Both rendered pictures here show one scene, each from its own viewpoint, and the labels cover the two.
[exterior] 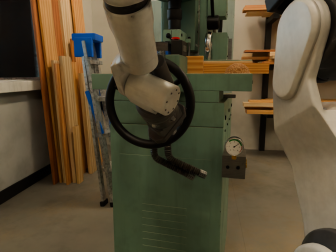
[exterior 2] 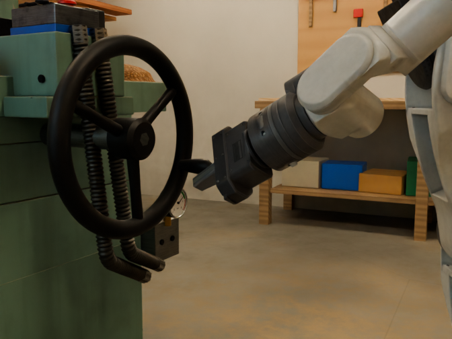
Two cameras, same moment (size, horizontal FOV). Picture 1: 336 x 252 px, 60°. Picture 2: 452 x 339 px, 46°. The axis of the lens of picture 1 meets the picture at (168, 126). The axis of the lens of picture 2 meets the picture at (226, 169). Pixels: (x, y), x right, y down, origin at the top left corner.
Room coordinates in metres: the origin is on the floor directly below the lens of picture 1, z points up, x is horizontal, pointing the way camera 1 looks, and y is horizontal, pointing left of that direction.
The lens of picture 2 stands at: (0.55, 0.74, 0.87)
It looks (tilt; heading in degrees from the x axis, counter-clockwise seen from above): 8 degrees down; 287
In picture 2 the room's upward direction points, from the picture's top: straight up
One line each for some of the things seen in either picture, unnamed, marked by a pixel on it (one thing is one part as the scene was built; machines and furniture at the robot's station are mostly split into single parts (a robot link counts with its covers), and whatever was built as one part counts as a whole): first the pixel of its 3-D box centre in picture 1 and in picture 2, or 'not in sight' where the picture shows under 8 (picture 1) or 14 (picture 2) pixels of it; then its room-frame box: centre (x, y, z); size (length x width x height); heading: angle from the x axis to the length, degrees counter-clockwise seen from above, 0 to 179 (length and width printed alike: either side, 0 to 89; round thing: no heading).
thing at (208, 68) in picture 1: (196, 68); not in sight; (1.20, -0.12, 0.92); 0.56 x 0.02 x 0.04; 75
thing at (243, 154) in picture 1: (234, 162); (146, 235); (1.02, -0.24, 0.58); 0.12 x 0.08 x 0.08; 165
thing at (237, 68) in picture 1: (237, 68); (120, 72); (1.08, -0.25, 0.92); 0.14 x 0.09 x 0.04; 165
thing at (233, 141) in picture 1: (234, 148); (171, 206); (0.96, -0.22, 0.65); 0.06 x 0.04 x 0.08; 75
